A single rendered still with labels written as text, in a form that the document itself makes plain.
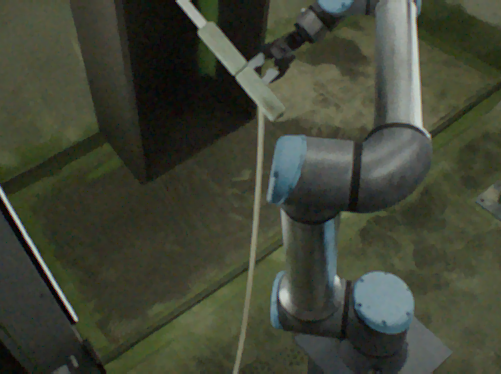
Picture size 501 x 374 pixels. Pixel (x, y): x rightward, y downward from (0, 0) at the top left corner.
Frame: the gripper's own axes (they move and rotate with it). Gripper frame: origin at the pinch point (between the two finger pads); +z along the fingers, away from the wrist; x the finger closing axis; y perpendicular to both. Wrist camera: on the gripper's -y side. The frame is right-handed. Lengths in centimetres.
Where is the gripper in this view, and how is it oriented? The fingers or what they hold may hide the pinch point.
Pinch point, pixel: (248, 82)
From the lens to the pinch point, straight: 146.0
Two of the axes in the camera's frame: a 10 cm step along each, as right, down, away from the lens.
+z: -7.3, 6.4, 2.4
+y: 2.1, -1.2, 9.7
